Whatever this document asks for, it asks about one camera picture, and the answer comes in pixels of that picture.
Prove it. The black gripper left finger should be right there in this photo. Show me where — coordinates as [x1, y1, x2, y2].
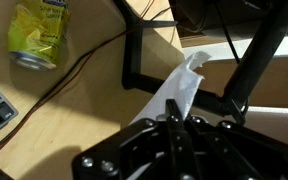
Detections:
[71, 98, 181, 180]

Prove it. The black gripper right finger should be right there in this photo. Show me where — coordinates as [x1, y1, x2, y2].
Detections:
[172, 98, 288, 180]

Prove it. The white paper sheet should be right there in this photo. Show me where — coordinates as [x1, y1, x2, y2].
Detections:
[127, 50, 213, 180]

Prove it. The white ledge board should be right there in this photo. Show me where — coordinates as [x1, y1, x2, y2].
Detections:
[182, 34, 288, 63]

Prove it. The crushed yellow drink can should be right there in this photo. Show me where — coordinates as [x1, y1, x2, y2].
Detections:
[7, 0, 72, 72]

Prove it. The red and black cable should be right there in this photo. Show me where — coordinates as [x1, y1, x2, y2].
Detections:
[0, 0, 157, 164]

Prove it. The black metal stand frame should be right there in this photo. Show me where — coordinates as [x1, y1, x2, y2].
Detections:
[112, 0, 288, 126]

